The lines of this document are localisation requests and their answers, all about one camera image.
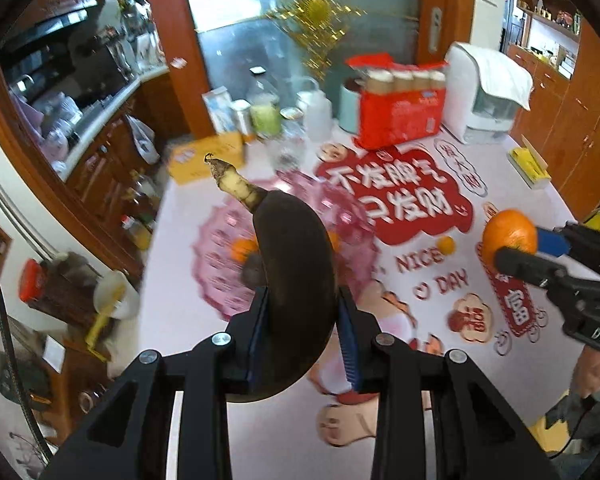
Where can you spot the white carton box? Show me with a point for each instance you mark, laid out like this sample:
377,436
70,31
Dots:
217,110

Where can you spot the yellow cardboard box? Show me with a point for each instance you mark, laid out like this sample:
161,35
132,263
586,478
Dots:
205,160

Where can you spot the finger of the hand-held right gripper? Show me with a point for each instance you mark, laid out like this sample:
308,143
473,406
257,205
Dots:
550,242
525,262

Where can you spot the white plastic bag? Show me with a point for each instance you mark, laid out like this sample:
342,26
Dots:
142,137

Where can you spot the white bowl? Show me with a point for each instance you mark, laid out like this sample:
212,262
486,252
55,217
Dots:
115,292

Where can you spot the dark overripe banana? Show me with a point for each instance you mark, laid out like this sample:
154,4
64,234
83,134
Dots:
290,270

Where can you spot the cooking oil bottle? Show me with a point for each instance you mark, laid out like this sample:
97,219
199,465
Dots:
140,210

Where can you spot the white countertop appliance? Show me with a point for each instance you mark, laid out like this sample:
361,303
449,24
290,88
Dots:
485,95

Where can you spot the pink plastic fruit plate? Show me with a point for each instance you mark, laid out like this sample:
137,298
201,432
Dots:
220,260

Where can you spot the white can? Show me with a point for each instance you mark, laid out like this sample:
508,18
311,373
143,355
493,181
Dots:
241,117

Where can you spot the kitchen counter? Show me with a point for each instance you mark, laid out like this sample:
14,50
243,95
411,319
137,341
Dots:
110,105

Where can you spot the red lidded container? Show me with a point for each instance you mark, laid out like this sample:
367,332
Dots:
40,285

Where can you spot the wooden cabinet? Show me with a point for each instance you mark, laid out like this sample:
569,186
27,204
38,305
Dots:
580,110

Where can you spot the small glass jar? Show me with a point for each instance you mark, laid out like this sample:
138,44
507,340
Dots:
292,117

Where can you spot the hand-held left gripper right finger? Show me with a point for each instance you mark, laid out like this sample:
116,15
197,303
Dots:
350,350

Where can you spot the white squeeze bottle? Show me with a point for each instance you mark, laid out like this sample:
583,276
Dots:
317,112

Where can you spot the clear drinking glass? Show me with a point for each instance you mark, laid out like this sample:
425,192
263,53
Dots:
289,152

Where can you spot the yellow packet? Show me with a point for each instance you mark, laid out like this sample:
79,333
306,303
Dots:
530,162

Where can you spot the light blue canister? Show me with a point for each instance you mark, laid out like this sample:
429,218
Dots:
351,107

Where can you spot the red carton of bottles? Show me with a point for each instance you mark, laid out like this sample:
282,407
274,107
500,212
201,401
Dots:
400,115

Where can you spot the person's right hand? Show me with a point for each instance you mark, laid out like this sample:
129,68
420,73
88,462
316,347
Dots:
591,372

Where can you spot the gold hanging ornament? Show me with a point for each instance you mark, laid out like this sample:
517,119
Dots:
320,20

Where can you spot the person's right forearm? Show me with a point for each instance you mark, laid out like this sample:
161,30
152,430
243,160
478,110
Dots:
575,417

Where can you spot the small orange kumquat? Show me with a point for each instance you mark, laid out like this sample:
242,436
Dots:
447,245

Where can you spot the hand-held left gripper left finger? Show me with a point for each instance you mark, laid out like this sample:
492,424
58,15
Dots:
258,340

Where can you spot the large orange mandarin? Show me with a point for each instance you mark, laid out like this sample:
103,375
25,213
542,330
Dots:
510,230

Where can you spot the clear plastic bottle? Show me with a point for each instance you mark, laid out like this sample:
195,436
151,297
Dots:
265,112

